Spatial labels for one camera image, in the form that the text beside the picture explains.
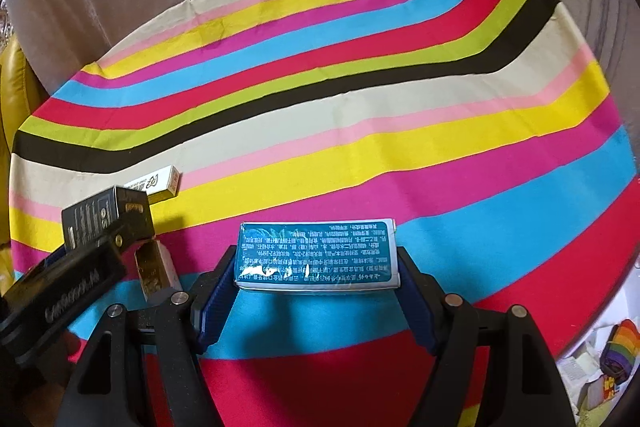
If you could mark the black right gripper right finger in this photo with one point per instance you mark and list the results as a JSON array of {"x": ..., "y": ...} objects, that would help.
[{"x": 522, "y": 386}]

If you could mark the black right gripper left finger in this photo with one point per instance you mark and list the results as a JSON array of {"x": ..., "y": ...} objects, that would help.
[{"x": 109, "y": 385}]

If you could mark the blue text box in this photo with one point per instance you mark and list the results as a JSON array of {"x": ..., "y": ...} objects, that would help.
[{"x": 317, "y": 257}]

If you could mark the red tissue pack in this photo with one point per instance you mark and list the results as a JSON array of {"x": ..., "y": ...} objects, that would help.
[{"x": 606, "y": 389}]

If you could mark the person's left hand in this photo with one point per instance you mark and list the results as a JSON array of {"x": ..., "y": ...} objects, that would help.
[{"x": 53, "y": 370}]

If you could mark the white box with text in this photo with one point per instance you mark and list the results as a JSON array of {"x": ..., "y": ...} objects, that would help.
[{"x": 576, "y": 372}]

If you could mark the purple white storage box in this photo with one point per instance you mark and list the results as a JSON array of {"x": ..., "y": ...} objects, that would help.
[{"x": 624, "y": 304}]

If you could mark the green round sponge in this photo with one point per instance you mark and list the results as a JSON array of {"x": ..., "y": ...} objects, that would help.
[{"x": 595, "y": 417}]

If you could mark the black rectangular box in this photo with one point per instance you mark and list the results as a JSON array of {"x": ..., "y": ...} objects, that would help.
[{"x": 89, "y": 218}]

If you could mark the gold small box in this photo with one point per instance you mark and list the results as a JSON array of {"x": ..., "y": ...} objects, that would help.
[{"x": 156, "y": 271}]

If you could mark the rainbow striped wristband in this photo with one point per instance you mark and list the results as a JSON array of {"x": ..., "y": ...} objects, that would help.
[{"x": 620, "y": 352}]

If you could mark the small white box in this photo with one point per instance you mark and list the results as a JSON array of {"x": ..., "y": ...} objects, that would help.
[{"x": 159, "y": 185}]

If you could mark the colourful striped cloth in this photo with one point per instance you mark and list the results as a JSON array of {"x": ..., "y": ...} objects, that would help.
[{"x": 484, "y": 128}]

